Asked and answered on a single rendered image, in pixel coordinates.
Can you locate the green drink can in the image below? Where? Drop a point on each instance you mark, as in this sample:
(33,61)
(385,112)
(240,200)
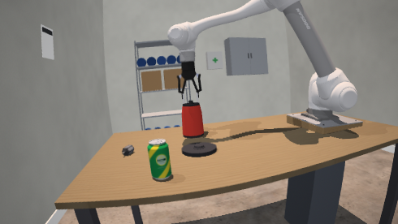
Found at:
(159,159)

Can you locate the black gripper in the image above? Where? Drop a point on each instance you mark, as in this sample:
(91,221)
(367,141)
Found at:
(188,73)

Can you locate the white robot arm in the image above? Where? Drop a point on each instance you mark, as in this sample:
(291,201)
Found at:
(328,88)

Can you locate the dark grey round disc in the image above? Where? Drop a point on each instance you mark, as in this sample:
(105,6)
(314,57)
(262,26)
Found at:
(199,149)

